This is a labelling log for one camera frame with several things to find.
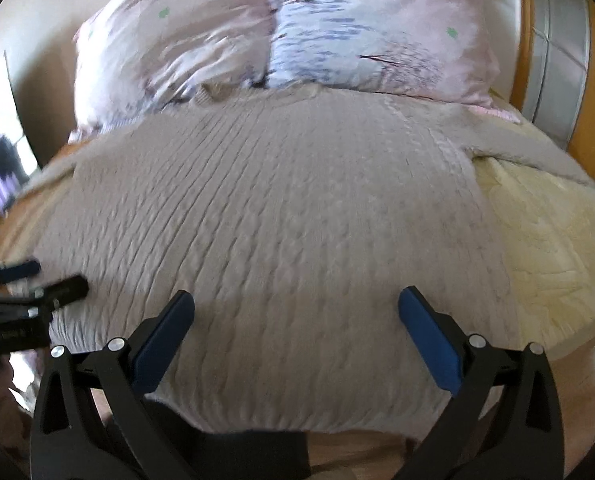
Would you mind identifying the pink floral left pillow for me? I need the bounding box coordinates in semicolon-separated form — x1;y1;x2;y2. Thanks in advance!
71;0;277;141

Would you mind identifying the white blue floral right pillow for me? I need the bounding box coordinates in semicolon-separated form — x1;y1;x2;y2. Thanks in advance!
267;0;499;108

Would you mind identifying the beige cable-knit sweater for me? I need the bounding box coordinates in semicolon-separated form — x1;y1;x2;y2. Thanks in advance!
30;84;588;439

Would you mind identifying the yellow patterned bedspread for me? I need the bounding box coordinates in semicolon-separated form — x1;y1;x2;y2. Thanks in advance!
469;86;595;361

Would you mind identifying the wooden headboard with grey panel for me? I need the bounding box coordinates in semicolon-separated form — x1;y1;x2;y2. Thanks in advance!
510;0;595;180

